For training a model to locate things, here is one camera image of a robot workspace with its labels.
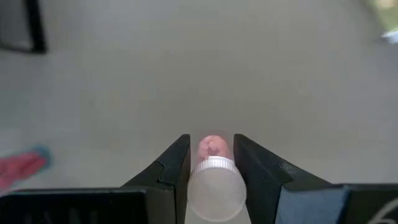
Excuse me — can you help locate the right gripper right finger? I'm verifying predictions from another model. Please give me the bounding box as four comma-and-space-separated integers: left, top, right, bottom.
233, 133, 334, 224

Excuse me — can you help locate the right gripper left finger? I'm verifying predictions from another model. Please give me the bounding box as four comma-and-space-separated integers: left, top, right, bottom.
120, 134, 192, 224

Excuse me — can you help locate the blue pill bottle white cap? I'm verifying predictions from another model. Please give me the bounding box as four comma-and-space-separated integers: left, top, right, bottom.
0, 145, 53, 191

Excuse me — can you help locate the grey table mat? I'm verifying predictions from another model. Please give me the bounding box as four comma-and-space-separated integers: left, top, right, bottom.
0, 0, 398, 224

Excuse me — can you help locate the pink pill bottle white cap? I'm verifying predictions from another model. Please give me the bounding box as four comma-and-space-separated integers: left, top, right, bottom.
187, 134, 248, 223

